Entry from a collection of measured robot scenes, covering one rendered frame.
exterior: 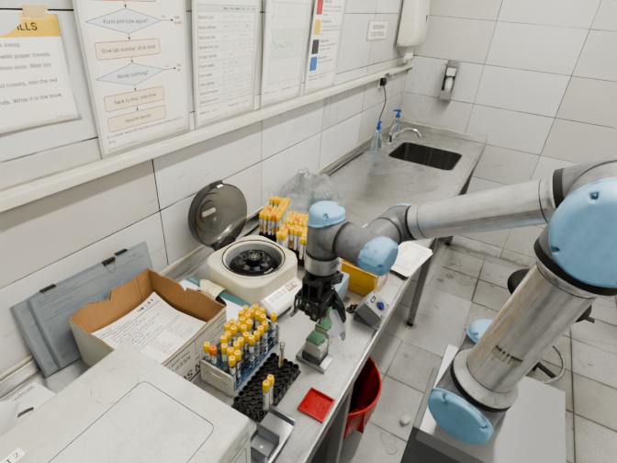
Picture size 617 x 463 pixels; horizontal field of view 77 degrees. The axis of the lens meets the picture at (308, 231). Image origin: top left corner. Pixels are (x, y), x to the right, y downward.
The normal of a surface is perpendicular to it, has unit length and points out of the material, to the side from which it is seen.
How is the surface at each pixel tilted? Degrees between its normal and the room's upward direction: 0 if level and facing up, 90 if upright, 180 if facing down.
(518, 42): 90
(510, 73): 90
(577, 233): 83
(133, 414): 0
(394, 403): 0
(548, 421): 1
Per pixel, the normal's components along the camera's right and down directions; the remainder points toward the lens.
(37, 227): 0.87, 0.30
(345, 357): 0.07, -0.85
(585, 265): -0.60, 0.28
